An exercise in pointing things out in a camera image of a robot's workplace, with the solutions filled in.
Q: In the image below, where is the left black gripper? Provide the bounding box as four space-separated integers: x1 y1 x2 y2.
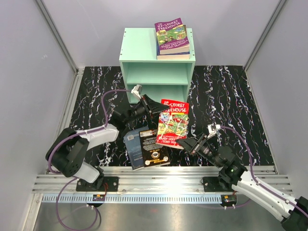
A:
125 94 170 125

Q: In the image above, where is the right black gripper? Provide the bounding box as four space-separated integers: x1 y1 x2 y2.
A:
175 132 222 168

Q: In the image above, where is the red 13-storey treehouse book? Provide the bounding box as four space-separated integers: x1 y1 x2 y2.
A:
156 99 189 150

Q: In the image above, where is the black back-cover book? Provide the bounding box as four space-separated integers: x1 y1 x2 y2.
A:
139 129 170 168

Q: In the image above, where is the dark blue 1984 book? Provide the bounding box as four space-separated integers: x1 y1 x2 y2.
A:
123 127 148 170

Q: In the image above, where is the blue orange sunset book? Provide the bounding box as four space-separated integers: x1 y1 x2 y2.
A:
156 41 190 60

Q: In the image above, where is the purple 117-storey treehouse book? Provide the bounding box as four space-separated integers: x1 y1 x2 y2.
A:
154 18 190 55

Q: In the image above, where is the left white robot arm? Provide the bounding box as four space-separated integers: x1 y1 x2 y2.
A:
45 95 169 191

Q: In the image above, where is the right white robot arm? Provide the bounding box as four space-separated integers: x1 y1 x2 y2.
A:
176 134 308 231

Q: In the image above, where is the black marble table mat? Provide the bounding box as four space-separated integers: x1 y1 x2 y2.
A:
68 65 274 166

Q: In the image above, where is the right small circuit board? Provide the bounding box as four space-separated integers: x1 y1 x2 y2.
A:
222 194 237 204

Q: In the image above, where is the small circuit board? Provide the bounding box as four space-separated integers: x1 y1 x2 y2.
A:
92 194 105 202
222 194 237 204

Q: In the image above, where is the left small circuit board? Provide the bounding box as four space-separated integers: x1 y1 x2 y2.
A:
92 194 105 202

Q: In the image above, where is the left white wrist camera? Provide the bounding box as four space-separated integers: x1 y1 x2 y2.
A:
131 84 142 101

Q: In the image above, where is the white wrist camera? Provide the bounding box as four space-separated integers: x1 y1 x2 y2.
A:
131 84 142 101
207 124 221 139

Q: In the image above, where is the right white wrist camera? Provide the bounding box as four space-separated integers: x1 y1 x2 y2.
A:
207 124 221 139

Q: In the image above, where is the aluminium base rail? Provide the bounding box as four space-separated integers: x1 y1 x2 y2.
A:
32 166 293 195

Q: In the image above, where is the right black mount plate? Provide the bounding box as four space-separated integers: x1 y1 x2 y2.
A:
201 177 233 193

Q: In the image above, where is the black mount plate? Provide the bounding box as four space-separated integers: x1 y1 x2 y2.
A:
76 176 119 192
201 177 233 193

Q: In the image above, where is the left black mount plate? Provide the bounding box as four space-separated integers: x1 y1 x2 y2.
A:
76 176 119 192

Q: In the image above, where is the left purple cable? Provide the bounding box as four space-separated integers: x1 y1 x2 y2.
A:
47 89 135 231

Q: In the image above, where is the white slotted cable duct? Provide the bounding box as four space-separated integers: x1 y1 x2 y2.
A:
42 193 222 204

